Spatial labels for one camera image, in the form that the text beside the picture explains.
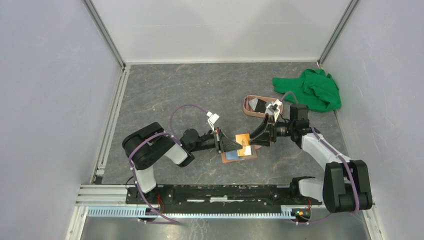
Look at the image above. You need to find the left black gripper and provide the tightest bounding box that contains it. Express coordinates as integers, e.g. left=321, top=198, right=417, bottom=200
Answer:
left=190, top=127, right=243, bottom=154

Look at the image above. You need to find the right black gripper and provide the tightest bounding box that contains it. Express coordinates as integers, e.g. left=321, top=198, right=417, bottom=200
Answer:
left=248, top=113, right=295, bottom=148

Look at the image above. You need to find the tan leather card holder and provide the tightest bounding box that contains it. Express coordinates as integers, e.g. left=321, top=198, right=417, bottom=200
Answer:
left=220, top=145, right=261, bottom=164

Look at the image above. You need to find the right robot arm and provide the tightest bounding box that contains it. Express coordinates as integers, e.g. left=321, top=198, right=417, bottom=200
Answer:
left=250, top=103, right=373, bottom=213

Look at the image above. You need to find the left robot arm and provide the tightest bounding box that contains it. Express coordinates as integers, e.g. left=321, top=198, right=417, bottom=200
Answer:
left=121, top=122, right=243, bottom=204

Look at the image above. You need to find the black card in tray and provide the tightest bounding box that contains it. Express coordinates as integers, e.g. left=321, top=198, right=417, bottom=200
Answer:
left=254, top=98, right=267, bottom=114

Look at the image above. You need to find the pink oval tray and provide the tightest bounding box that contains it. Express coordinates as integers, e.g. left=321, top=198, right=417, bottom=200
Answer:
left=243, top=95, right=278, bottom=118

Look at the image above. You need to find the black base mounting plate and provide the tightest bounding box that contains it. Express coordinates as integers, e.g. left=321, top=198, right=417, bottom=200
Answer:
left=125, top=184, right=322, bottom=214

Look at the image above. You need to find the green cloth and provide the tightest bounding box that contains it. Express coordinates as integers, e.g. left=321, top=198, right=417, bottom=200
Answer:
left=272, top=69, right=342, bottom=113

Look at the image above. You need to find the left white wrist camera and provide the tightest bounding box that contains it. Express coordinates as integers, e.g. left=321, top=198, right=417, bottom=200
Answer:
left=206, top=111, right=220, bottom=131

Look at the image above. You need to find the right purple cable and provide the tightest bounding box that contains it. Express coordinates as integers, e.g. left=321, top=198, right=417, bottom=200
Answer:
left=280, top=91, right=361, bottom=226

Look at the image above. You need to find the purple cable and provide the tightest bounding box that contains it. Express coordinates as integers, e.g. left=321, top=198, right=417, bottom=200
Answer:
left=280, top=91, right=361, bottom=226
left=128, top=104, right=211, bottom=225

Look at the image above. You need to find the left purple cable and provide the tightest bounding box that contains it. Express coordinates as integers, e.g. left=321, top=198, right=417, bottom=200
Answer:
left=128, top=104, right=211, bottom=225

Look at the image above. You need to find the grey slotted cable duct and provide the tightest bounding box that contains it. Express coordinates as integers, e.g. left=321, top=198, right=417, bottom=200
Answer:
left=86, top=206, right=294, bottom=220

